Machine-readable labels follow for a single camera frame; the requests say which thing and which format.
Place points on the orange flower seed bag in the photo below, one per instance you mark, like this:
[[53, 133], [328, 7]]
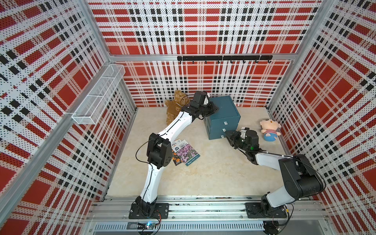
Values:
[[176, 146]]

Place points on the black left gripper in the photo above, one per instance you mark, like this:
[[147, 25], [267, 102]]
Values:
[[212, 109]]

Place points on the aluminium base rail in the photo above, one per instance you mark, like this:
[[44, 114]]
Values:
[[225, 215]]

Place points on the black hook rail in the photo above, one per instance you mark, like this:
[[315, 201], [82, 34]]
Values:
[[226, 58]]

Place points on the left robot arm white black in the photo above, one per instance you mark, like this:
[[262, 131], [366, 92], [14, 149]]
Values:
[[159, 147]]

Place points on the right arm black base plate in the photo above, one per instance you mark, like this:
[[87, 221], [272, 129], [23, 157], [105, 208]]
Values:
[[262, 210]]

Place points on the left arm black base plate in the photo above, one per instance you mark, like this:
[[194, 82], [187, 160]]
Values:
[[158, 210]]

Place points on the green circuit board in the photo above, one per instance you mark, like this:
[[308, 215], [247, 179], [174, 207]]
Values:
[[146, 226]]

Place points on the purple flower seed bag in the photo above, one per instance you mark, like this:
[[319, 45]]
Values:
[[187, 153]]

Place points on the teal drawer cabinet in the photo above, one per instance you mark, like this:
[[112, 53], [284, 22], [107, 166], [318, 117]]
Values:
[[224, 119]]

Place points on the brown teddy bear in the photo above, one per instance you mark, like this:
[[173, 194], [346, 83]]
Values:
[[174, 106]]

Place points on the pig plush toy striped shirt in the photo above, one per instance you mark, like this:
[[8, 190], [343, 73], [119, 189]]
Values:
[[269, 129]]

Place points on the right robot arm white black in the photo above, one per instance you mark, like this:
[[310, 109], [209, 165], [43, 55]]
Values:
[[299, 177]]

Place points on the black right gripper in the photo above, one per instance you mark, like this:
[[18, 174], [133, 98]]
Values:
[[233, 137]]

